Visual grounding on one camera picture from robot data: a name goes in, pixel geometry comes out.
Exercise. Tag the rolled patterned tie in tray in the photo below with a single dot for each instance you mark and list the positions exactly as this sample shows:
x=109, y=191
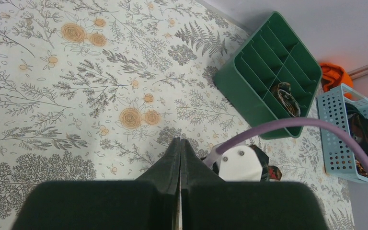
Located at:
x=282, y=93

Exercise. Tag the ties in blue basket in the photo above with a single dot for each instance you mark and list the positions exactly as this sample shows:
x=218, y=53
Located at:
x=358, y=126

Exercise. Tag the green compartment organizer tray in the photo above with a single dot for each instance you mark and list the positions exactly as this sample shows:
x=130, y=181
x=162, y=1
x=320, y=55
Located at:
x=273, y=54

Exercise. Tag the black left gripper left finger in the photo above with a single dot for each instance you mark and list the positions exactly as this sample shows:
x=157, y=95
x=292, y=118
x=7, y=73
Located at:
x=150, y=202

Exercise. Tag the orange cloth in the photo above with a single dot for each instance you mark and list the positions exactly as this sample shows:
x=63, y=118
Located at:
x=333, y=76

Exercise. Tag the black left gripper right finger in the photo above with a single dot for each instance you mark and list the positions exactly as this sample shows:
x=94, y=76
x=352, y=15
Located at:
x=210, y=203

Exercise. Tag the brown red floral tie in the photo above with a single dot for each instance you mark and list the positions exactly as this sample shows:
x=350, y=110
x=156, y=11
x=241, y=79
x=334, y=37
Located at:
x=268, y=172

